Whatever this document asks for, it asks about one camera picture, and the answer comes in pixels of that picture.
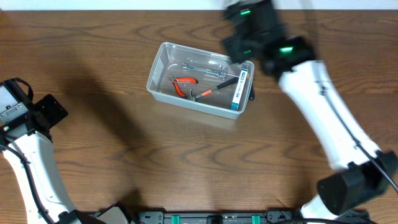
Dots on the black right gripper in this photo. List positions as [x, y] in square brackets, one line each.
[235, 42]

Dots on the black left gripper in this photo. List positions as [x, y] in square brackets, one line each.
[51, 109]

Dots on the blue white cardboard box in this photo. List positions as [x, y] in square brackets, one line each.
[239, 89]

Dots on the silver combination wrench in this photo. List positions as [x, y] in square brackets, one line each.
[204, 70]

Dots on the black yellow screwdriver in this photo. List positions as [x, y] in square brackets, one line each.
[252, 94]

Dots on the clear plastic container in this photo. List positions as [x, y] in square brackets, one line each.
[168, 82]

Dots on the black handled small hammer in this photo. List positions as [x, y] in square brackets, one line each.
[229, 82]

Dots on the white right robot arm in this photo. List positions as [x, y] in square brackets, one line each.
[361, 170]

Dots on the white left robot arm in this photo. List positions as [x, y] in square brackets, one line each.
[26, 143]

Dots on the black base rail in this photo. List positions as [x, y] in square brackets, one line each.
[119, 214]

